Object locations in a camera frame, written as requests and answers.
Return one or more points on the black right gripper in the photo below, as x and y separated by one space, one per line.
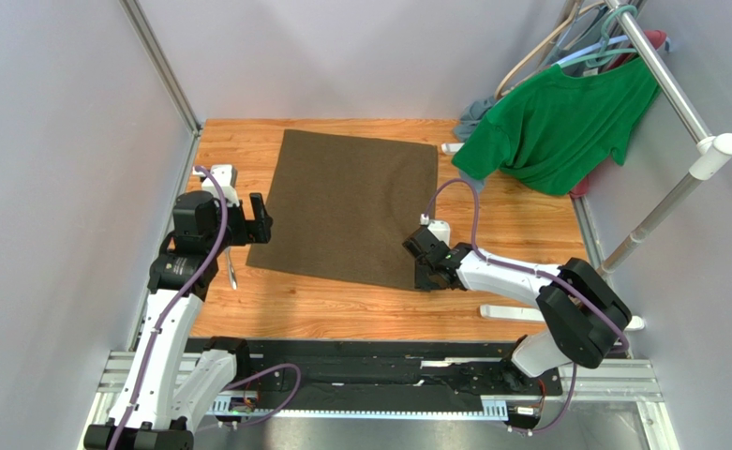
429 260

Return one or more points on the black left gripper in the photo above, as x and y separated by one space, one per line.
260 226

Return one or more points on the brown cloth napkin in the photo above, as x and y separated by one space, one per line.
342 207

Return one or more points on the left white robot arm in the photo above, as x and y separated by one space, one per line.
154 410

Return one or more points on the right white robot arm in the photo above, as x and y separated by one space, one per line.
584 318

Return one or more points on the silver metal fork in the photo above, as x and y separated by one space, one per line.
230 268

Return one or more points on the grey blue cloth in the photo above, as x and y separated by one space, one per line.
468 122

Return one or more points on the green t-shirt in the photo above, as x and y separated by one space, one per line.
554 129

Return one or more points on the beige clothes hanger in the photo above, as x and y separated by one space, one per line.
570 12

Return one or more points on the teal clothes hanger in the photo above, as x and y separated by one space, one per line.
611 18

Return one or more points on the light blue clothes hanger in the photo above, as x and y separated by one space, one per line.
597 52

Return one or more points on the metal clothes rack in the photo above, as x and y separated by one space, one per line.
680 279

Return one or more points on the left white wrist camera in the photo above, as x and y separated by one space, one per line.
225 176

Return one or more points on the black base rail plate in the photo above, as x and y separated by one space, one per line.
387 376

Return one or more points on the aluminium frame post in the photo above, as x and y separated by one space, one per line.
160 61

